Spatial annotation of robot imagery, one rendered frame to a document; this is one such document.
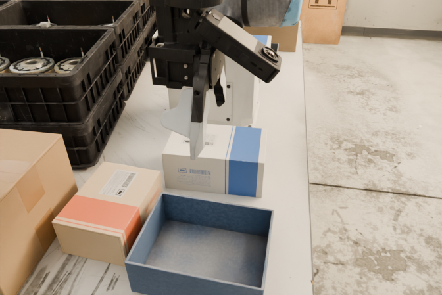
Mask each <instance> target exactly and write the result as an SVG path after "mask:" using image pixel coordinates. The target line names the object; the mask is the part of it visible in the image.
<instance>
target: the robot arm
mask: <svg viewBox="0 0 442 295"><path fill-rule="evenodd" d="M302 3H303V0H149V6H155V11H156V18H157V31H158V36H156V38H154V39H153V43H152V44H151V45H150V46H149V47H148V48H149V59H150V65H151V76H152V82H153V85H161V86H166V88H169V89H182V87H183V86H185V87H192V88H186V89H184V90H183V91H182V92H181V94H180V99H179V103H178V106H177V107H175V108H172V109H170V110H167V111H165V112H163V113H162V115H161V118H160V122H161V124H162V126H163V127H164V128H166V129H169V130H170V131H173V132H175V133H178V134H180V135H183V136H184V137H187V138H189V139H190V142H189V147H190V158H191V160H196V158H197V157H198V155H199V154H200V153H201V151H202V150H203V149H204V147H205V133H206V130H207V116H208V113H209V106H210V98H209V92H207V91H208V90H210V91H214V94H215V98H216V104H217V107H221V106H222V105H223V104H224V103H225V102H226V62H225V55H226V56H227V57H229V58H231V59H232V60H233V61H235V62H236V63H238V64H239V65H240V66H242V67H244V68H245V69H246V70H248V71H249V72H250V73H252V74H253V75H254V76H256V77H258V78H259V79H261V80H262V81H263V82H265V83H270V82H271V81H272V80H273V79H274V78H275V77H276V76H277V74H278V73H279V72H280V68H281V63H282V58H281V56H280V55H279V54H277V53H276V52H275V51H274V50H273V49H271V48H269V47H268V46H266V45H264V44H263V43H261V42H260V41H259V40H257V39H256V38H255V37H253V36H252V35H251V34H249V33H247V32H246V31H245V30H244V29H243V27H280V28H281V27H282V26H294V25H296V23H298V21H299V17H300V13H301V7H302ZM158 43H163V44H164V45H157V44H158ZM156 45H157V46H156ZM153 59H155V66H156V72H157V76H155V69H154V62H153Z"/></svg>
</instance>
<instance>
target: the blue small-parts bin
mask: <svg viewBox="0 0 442 295"><path fill-rule="evenodd" d="M273 218H274V210H271V209H267V208H259V207H254V206H246V205H242V204H234V203H229V202H222V201H217V200H209V199H205V198H197V197H192V196H184V195H180V194H172V193H164V192H161V193H160V195H159V197H158V199H157V201H156V202H155V205H154V206H153V209H152V210H151V213H150V214H149V216H148V218H147V220H146V222H145V224H144V226H143V227H142V229H141V231H140V233H139V235H138V237H137V239H136V240H135V242H134V245H133V246H132V249H131V250H130V252H129V254H128V256H127V258H126V260H125V262H124V263H125V266H126V271H127V275H128V280H129V283H130V288H131V291H132V292H137V293H141V294H146V295H264V288H265V282H266V272H267V267H268V257H269V251H270V241H271V236H272V225H273Z"/></svg>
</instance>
